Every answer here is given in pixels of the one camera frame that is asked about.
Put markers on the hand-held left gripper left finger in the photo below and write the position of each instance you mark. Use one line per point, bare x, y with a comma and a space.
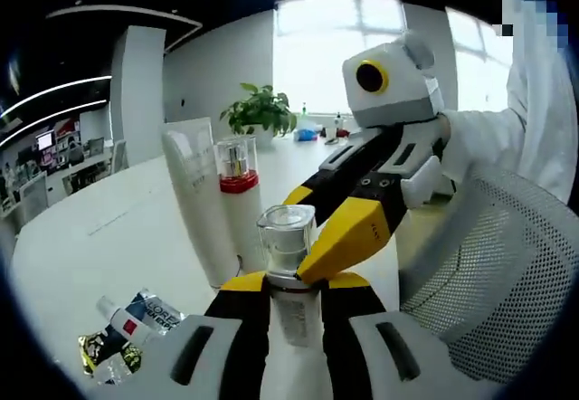
212, 359

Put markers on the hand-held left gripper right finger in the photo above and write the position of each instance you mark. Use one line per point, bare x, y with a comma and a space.
389, 359

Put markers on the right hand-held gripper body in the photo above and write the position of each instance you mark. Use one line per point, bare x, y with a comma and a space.
398, 97

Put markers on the silver blue skincare sachet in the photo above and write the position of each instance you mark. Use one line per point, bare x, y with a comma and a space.
156, 305

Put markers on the small white skincare pump bottle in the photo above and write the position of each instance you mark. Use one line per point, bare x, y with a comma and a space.
294, 323
131, 323

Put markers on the green black skincare sachet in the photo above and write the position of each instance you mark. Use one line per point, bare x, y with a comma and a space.
111, 343

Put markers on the red collar skincare bottle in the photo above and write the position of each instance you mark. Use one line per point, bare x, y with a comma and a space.
242, 223

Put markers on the white skincare tube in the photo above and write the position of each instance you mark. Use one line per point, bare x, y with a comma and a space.
199, 201

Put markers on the white bottle black cap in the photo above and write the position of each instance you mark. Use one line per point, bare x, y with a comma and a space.
338, 128

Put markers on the small green cap bottle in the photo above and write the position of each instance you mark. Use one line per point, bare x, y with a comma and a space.
305, 109

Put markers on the small red object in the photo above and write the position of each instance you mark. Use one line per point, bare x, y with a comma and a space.
344, 134

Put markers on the blue plastic bag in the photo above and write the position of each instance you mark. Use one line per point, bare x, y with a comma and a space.
307, 132

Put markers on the green potted plant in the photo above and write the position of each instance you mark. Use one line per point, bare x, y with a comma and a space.
260, 110

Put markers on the grey mesh office chair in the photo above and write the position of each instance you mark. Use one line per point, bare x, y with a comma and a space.
488, 273

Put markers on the person's white coat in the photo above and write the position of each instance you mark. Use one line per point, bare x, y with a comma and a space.
538, 83

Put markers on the white office chair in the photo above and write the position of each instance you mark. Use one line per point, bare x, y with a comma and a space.
120, 155

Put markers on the row of white office desks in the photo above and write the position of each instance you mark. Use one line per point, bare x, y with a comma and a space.
45, 183

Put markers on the long thin ceiling light strip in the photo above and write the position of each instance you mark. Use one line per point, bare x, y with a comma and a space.
86, 103
90, 79

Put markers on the small background monitor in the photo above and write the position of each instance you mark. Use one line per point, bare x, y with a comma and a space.
45, 141

